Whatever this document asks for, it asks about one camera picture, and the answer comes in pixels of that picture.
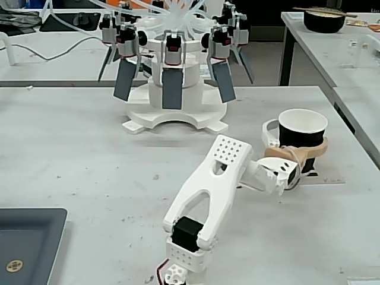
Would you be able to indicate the black bowl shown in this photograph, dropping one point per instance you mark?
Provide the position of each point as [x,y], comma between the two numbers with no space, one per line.
[323,22]

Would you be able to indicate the clear silicone tubing bundle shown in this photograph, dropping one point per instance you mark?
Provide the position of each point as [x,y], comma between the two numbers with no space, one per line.
[178,13]

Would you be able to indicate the dark crumpled cloth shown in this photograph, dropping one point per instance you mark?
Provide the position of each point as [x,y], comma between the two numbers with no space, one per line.
[17,19]

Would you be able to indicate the grey plastic tray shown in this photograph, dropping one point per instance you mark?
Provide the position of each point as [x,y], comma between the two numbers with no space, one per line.
[26,237]

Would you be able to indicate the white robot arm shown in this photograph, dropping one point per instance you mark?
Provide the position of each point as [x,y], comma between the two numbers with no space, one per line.
[207,184]

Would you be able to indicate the wooden chopsticks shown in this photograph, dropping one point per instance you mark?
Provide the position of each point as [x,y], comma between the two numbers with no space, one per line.
[341,13]

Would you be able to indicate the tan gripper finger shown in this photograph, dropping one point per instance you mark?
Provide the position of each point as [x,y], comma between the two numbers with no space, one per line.
[319,150]

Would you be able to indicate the white flat box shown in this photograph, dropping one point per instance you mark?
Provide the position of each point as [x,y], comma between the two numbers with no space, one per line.
[365,282]

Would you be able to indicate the clear acrylic stand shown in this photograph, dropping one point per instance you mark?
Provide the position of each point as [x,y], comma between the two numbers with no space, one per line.
[368,50]

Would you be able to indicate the black paper cup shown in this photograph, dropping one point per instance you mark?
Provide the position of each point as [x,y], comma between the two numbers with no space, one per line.
[300,136]

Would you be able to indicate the white rear table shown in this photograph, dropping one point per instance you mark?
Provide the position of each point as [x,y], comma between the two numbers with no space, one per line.
[59,71]

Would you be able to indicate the white bent bracket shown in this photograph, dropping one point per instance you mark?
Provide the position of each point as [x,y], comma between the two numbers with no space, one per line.
[9,49]

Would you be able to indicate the black flat pad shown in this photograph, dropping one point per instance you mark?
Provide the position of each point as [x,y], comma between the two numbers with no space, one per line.
[71,22]

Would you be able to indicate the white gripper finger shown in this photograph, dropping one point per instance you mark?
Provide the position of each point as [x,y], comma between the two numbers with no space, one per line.
[265,132]

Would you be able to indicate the grey side table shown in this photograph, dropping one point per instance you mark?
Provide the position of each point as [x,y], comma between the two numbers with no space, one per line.
[326,53]

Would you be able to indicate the white round dispenser base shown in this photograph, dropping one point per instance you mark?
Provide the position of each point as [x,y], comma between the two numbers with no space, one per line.
[178,118]

